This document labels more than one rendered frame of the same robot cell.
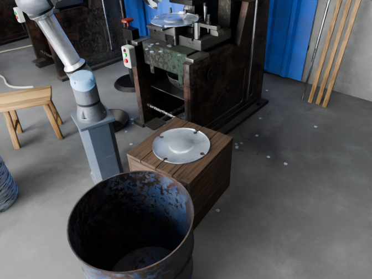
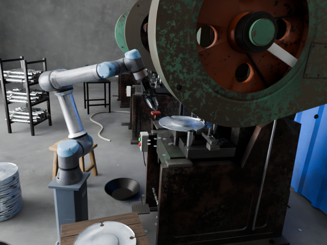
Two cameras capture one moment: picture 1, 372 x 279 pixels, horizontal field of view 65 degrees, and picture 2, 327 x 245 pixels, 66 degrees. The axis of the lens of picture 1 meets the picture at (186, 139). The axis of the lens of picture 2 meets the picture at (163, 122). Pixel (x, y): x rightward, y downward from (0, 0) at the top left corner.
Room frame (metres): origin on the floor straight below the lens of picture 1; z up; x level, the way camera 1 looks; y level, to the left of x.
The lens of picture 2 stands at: (0.51, -0.69, 1.29)
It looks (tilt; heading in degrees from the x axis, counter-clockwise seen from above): 18 degrees down; 33
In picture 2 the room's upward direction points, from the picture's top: 3 degrees clockwise
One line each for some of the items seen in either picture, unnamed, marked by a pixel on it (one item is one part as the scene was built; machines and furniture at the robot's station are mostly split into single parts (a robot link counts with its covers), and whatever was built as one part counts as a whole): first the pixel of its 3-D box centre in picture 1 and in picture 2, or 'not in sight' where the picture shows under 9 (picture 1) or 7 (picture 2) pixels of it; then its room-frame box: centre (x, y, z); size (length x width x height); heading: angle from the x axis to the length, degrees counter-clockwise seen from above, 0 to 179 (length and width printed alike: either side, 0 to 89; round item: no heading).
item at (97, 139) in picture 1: (101, 149); (72, 209); (1.34, 0.49, 0.23); 0.19 x 0.19 x 0.45; 30
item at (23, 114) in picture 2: not in sight; (26, 95); (2.25, 2.58, 0.47); 0.46 x 0.43 x 0.95; 116
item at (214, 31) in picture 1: (210, 24); (209, 136); (1.82, -0.18, 0.76); 0.17 x 0.06 x 0.10; 46
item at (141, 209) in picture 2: (179, 112); (173, 208); (1.84, 0.04, 0.14); 0.59 x 0.10 x 0.05; 136
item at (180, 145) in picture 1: (181, 144); (105, 242); (1.18, 0.03, 0.35); 0.29 x 0.29 x 0.01
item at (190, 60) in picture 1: (233, 68); (232, 189); (1.86, -0.34, 0.45); 0.92 x 0.12 x 0.90; 136
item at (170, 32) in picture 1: (169, 32); (173, 132); (1.82, 0.07, 0.72); 0.25 x 0.14 x 0.14; 136
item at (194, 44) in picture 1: (189, 32); (198, 138); (1.94, -0.05, 0.68); 0.45 x 0.30 x 0.06; 46
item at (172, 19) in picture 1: (174, 19); (181, 123); (1.85, 0.04, 0.78); 0.29 x 0.29 x 0.01
